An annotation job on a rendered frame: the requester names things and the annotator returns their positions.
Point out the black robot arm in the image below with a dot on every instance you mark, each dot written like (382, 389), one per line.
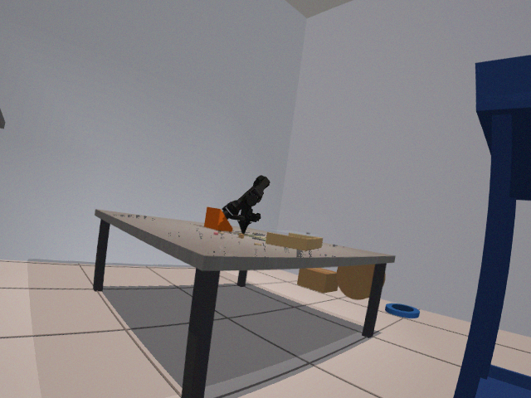
(250, 198)

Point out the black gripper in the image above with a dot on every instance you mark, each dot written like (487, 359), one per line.
(242, 220)

